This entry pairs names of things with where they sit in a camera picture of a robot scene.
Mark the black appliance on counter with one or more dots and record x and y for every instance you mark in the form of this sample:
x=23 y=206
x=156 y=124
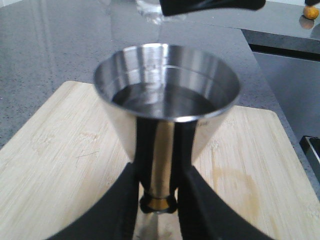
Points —
x=311 y=148

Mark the glass measuring beaker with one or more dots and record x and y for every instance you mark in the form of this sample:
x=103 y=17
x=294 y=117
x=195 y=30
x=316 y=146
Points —
x=151 y=10

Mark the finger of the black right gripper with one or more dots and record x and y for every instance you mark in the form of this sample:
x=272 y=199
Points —
x=177 y=7

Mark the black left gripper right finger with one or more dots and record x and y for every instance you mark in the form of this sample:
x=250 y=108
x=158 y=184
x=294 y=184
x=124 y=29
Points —
x=203 y=215

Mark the small orange fruit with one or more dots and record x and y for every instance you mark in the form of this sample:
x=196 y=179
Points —
x=310 y=12

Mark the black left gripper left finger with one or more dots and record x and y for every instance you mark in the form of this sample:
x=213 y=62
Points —
x=113 y=217

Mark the steel double jigger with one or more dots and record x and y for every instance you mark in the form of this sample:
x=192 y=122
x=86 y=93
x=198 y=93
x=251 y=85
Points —
x=165 y=102

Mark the wooden cutting board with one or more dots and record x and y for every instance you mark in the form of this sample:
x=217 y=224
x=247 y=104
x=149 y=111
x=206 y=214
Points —
x=67 y=155

